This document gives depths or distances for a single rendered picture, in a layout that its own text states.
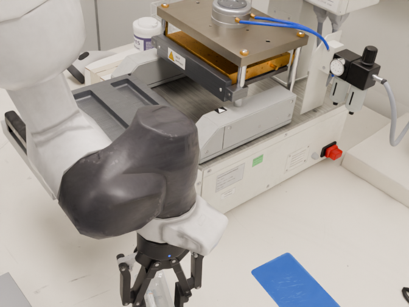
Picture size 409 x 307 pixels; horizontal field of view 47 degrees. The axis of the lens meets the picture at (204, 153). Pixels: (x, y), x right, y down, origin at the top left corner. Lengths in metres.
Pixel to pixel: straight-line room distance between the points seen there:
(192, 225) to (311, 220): 0.49
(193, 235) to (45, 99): 0.25
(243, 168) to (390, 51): 0.65
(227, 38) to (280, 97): 0.16
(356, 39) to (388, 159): 0.42
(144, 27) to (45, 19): 1.11
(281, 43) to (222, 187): 0.31
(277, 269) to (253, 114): 0.31
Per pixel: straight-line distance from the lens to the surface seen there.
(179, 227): 0.61
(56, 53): 0.40
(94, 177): 0.52
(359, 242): 1.06
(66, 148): 0.57
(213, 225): 0.63
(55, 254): 0.98
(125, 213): 0.53
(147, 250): 0.67
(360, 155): 1.22
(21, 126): 0.86
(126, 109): 0.90
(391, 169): 1.21
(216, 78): 0.90
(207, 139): 0.86
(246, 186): 1.02
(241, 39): 0.92
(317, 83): 1.04
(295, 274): 0.96
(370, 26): 1.46
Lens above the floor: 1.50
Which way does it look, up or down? 39 degrees down
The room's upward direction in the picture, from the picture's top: 5 degrees clockwise
